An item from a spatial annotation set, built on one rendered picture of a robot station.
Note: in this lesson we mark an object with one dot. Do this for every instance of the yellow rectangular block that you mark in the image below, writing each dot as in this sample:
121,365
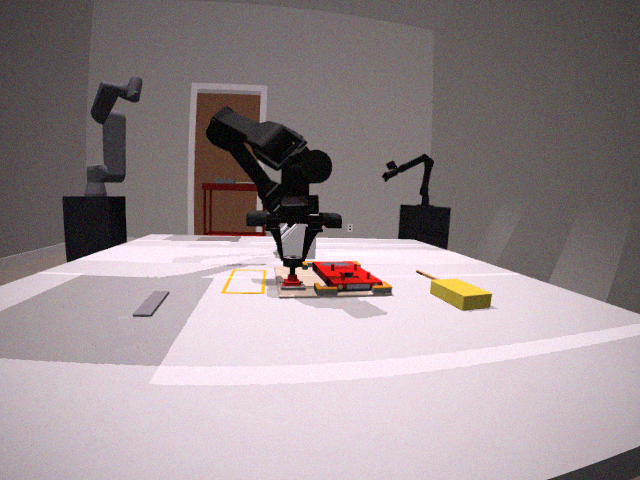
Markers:
463,296

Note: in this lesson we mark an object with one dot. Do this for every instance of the thin tan rod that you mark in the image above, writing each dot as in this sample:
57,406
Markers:
426,275

